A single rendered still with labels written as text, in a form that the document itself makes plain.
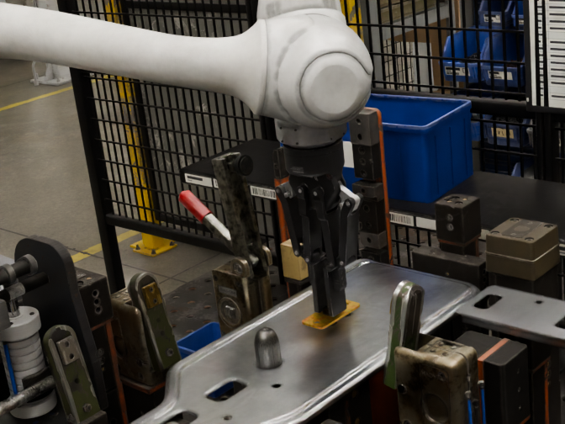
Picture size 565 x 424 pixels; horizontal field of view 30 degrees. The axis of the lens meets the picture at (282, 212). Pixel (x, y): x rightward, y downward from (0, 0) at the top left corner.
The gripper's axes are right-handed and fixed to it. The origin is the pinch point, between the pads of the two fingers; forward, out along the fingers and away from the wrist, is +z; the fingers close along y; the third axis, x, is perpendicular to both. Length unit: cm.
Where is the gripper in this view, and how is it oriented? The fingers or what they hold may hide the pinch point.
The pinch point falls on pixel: (328, 286)
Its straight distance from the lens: 139.6
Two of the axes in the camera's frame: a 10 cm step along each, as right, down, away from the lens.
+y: 7.4, 1.5, -6.5
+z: 1.1, 9.3, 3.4
